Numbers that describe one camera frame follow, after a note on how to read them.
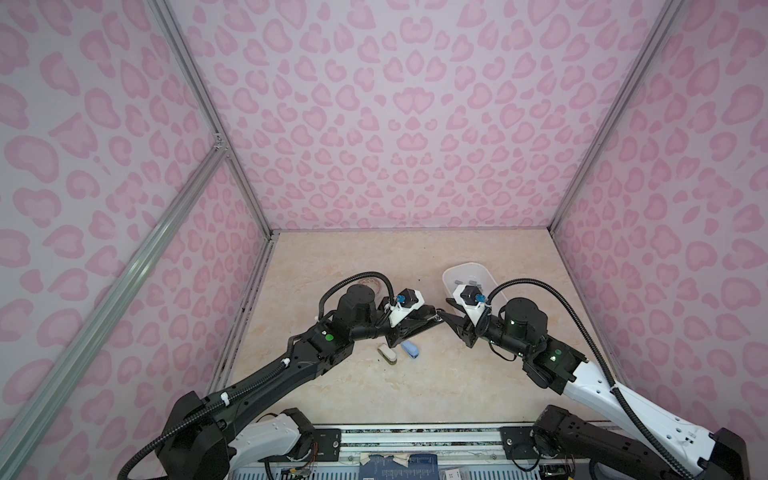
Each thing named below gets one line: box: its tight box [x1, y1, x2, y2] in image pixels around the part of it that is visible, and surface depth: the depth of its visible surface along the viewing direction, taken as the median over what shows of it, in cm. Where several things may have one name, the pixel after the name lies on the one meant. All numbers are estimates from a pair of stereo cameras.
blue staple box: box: [402, 340, 419, 359], surface depth 89 cm
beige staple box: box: [377, 344, 397, 365], surface depth 88 cm
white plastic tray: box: [443, 262, 499, 300], surface depth 103 cm
